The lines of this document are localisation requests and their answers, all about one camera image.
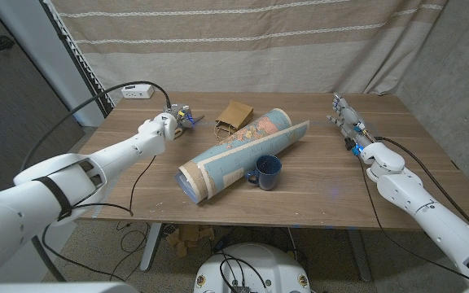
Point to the beige striped curtain backdrop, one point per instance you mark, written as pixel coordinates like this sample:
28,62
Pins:
218,61

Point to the rolled world map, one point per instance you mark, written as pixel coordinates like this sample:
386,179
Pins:
238,150

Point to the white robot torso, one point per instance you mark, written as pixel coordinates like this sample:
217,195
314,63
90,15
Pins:
255,264

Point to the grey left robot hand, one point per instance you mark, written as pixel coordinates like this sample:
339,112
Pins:
181,114

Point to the white power strip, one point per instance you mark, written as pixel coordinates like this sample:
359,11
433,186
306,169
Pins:
134,93

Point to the brown paper bag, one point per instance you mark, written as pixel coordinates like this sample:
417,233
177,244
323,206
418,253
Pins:
235,114

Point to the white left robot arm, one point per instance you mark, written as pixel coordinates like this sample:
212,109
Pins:
116,152

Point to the dark textured door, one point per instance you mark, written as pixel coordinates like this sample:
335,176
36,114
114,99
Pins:
10,122

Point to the cardboard scraps pile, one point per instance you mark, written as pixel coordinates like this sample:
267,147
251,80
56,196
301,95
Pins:
189,238

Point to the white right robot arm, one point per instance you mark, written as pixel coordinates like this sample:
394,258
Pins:
434,211

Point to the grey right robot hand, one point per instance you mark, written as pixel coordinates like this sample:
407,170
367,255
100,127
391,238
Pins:
350,118

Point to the white table leg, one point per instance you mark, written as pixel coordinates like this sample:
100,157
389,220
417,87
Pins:
358,256
151,248

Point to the white door frame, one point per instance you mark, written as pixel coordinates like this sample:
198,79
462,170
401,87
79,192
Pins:
43,53

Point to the grey orange scissors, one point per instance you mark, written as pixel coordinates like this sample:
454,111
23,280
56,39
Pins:
199,119

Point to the black triangle-patterned trim strip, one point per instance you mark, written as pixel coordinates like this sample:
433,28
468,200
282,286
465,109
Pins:
80,61

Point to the dark blue mug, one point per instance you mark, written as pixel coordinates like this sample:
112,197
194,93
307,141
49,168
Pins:
268,173

